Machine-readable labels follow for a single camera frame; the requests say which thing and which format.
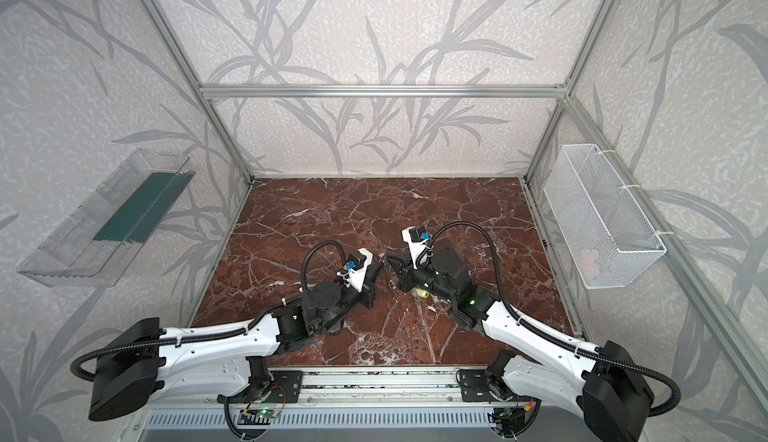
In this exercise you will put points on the green felt pad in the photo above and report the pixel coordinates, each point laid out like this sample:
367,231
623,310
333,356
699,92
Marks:
139,216

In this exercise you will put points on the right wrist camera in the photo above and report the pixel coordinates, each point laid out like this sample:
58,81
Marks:
420,243

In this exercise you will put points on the clear plastic wall bin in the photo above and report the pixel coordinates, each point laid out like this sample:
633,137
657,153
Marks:
96,244

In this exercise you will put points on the pink object in basket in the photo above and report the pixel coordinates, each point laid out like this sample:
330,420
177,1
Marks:
588,261

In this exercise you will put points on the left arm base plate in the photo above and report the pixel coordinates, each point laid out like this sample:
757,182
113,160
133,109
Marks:
285,388

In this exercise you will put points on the white wire mesh basket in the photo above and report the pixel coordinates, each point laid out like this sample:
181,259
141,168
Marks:
596,209

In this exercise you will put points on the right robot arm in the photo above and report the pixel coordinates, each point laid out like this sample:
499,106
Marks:
602,384

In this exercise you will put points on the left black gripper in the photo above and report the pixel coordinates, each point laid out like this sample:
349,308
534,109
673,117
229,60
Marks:
365,290

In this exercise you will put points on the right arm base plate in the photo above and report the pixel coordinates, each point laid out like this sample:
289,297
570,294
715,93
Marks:
474,386

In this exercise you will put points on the small circuit board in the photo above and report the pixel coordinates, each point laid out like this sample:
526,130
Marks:
260,416

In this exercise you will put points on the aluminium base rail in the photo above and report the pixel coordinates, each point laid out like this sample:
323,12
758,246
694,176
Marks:
369,386

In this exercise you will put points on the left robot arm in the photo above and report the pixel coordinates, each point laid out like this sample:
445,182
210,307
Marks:
148,363

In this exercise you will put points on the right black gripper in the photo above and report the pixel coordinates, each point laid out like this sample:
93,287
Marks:
405,276

